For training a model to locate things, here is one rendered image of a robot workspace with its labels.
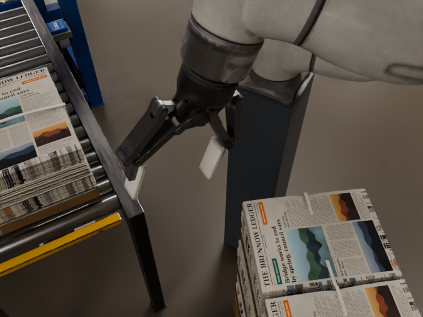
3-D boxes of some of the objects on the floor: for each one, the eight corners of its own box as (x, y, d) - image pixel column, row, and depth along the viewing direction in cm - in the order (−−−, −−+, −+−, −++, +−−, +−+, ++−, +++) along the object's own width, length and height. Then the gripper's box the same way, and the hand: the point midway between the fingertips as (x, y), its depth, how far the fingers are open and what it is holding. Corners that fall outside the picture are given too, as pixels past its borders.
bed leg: (167, 307, 191) (150, 231, 137) (155, 313, 189) (133, 238, 136) (161, 295, 194) (142, 217, 141) (149, 302, 192) (126, 224, 139)
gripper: (136, 94, 44) (104, 222, 58) (299, 76, 59) (243, 182, 72) (106, 53, 48) (82, 182, 61) (267, 45, 62) (219, 151, 76)
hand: (171, 177), depth 66 cm, fingers open, 13 cm apart
